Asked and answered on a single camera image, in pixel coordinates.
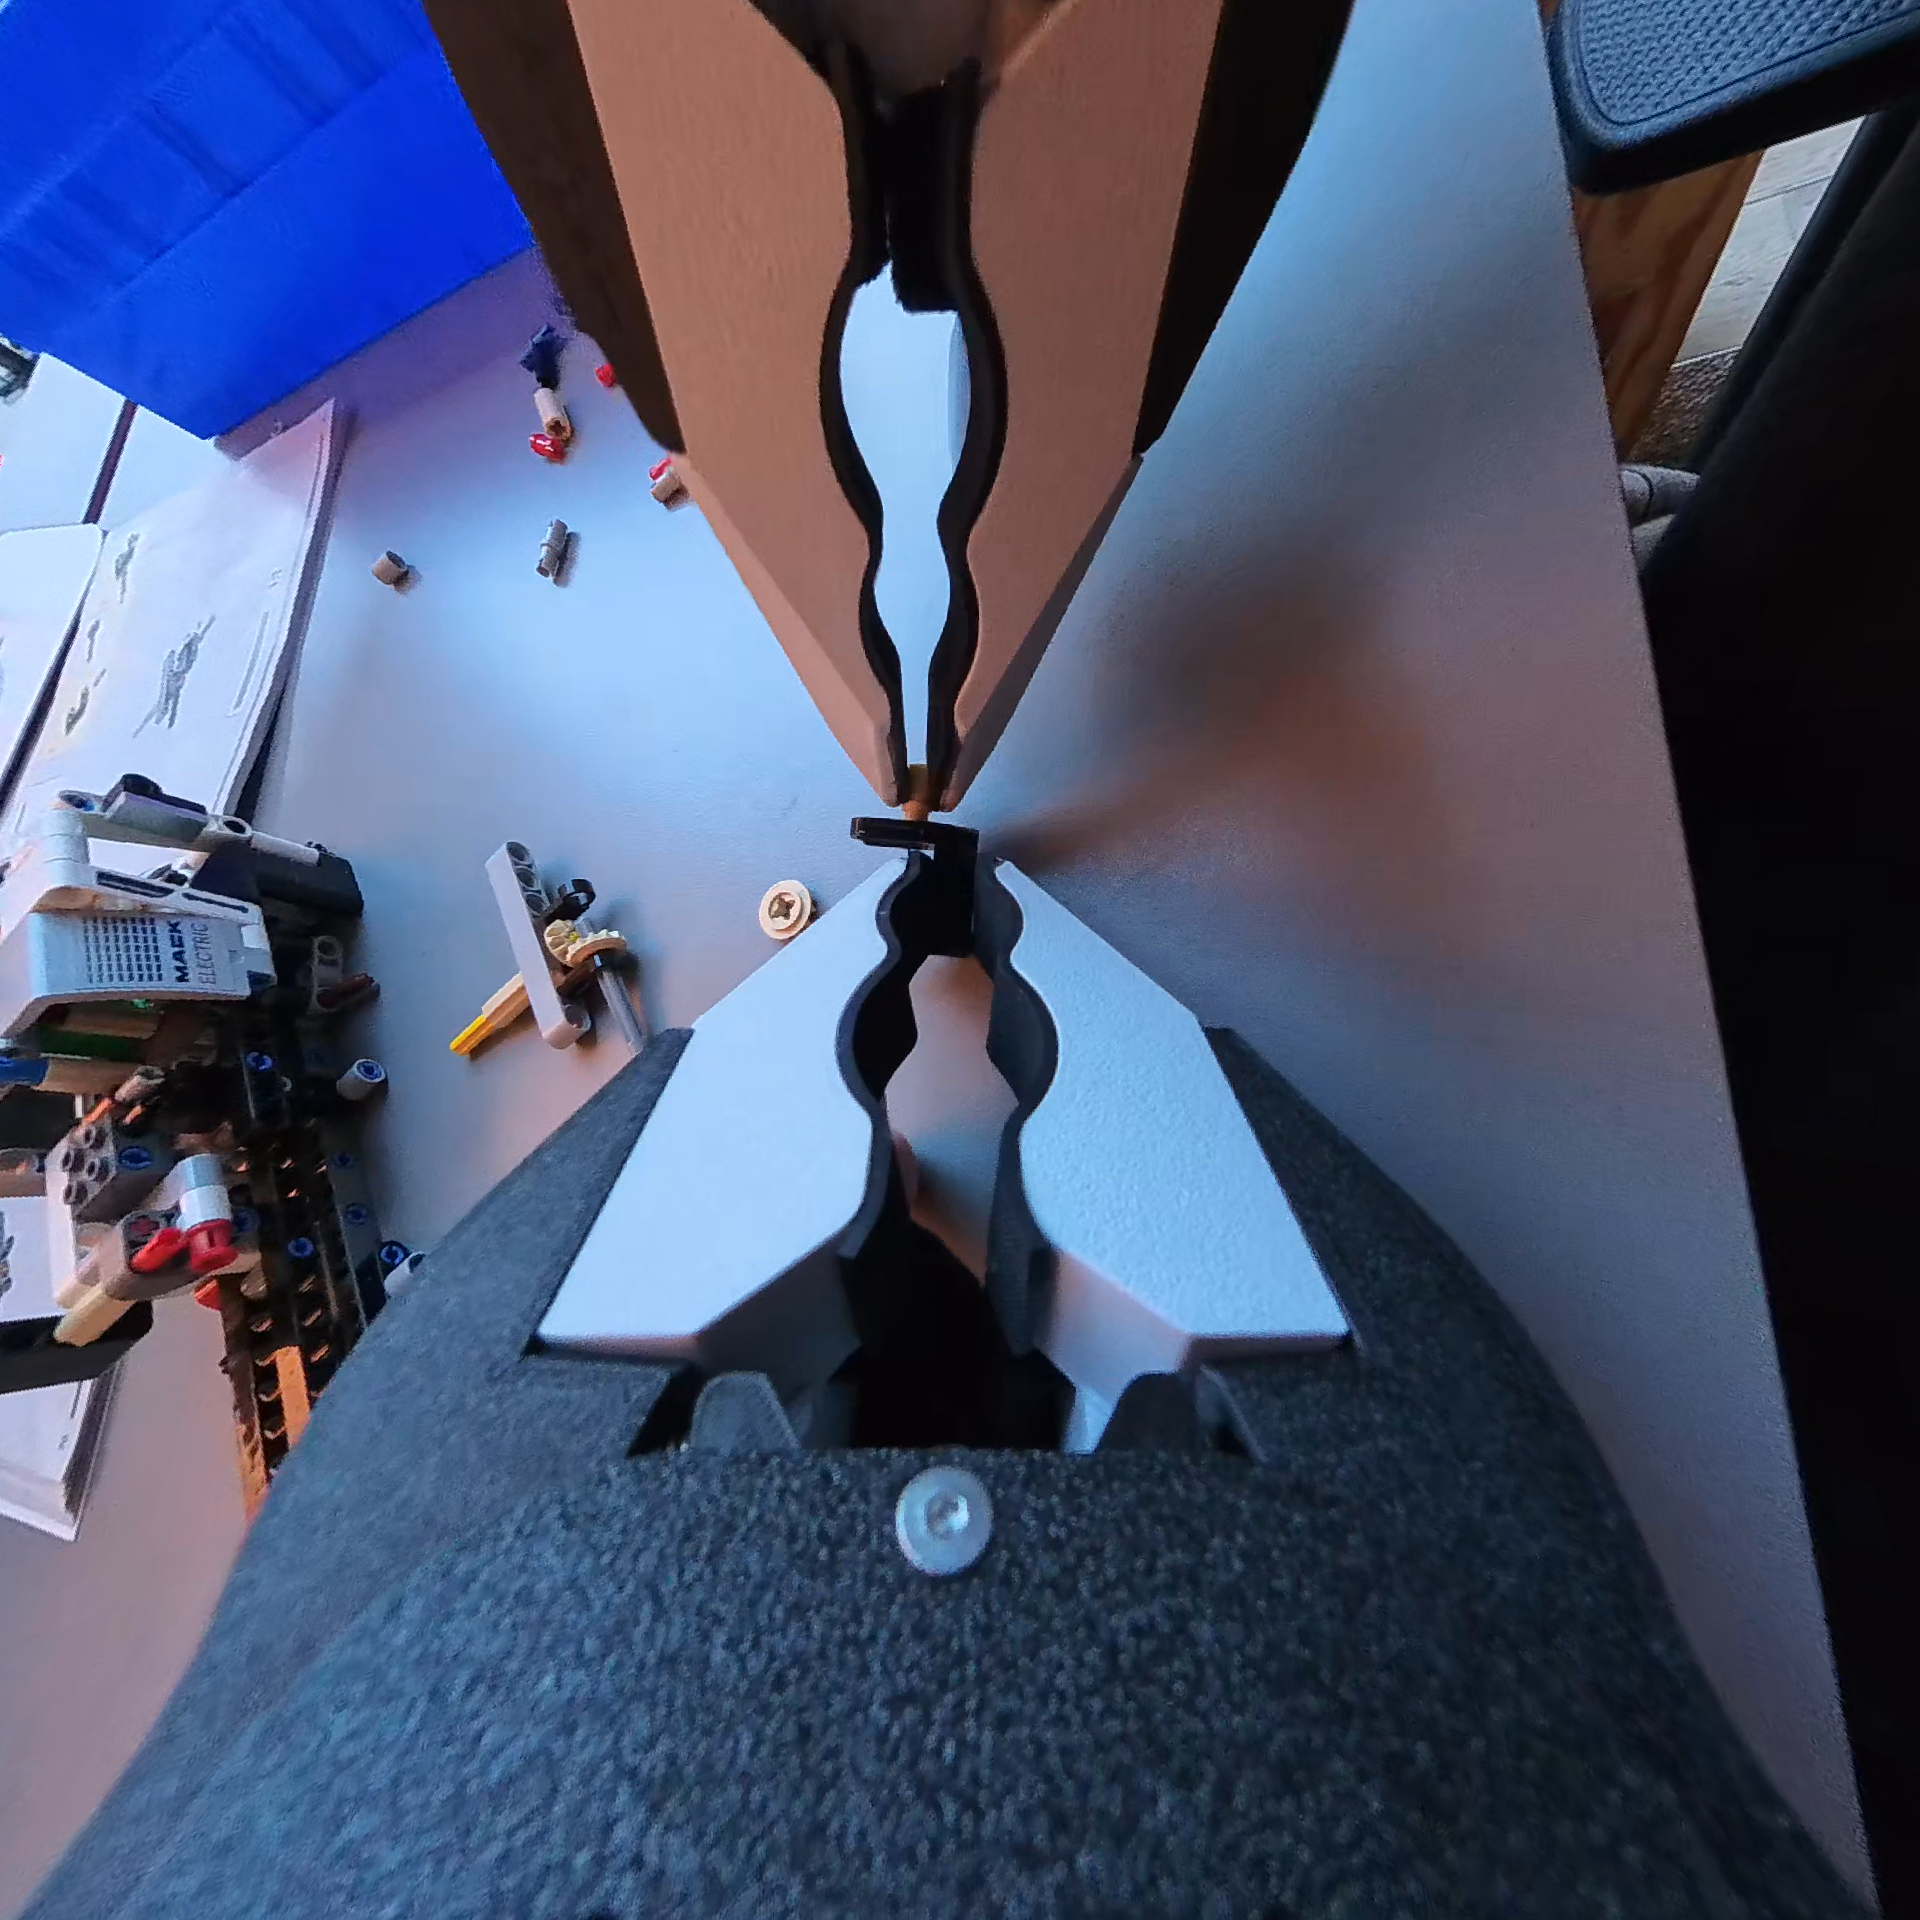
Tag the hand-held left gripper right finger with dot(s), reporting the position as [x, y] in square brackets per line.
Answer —
[1185, 1185]

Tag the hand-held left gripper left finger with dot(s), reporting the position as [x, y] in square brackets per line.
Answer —
[720, 1171]

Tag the blue lego tee pin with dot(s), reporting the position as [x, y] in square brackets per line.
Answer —
[543, 353]

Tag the open instruction booklet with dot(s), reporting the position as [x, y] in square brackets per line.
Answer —
[196, 628]

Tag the black office chair armrest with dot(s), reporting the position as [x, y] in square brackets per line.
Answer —
[1695, 75]

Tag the black lego bracket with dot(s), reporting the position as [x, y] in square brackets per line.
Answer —
[937, 900]

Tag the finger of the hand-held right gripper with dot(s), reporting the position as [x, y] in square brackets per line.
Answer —
[1079, 299]
[720, 299]

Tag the tan round lego pulley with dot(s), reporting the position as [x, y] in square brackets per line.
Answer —
[786, 908]

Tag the blue plastic bin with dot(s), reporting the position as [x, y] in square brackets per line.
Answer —
[224, 181]

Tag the partly built lego truck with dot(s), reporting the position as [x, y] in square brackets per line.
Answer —
[135, 961]

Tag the grey lego pin connector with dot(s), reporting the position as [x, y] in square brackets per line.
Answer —
[556, 549]

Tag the grey beam lego subassembly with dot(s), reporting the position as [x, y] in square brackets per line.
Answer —
[524, 931]

